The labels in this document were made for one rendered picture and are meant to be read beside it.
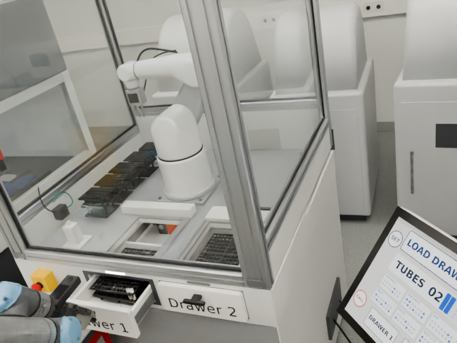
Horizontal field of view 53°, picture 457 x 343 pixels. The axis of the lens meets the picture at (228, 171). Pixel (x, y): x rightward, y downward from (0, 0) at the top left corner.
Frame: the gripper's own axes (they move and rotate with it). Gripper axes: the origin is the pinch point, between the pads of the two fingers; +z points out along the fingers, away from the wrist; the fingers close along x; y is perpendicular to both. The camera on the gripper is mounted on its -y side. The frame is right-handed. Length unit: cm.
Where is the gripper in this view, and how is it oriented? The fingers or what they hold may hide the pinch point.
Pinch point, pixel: (88, 312)
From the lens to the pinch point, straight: 155.2
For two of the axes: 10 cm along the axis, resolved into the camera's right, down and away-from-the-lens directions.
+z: 3.7, 4.4, 8.2
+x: 9.1, 0.1, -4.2
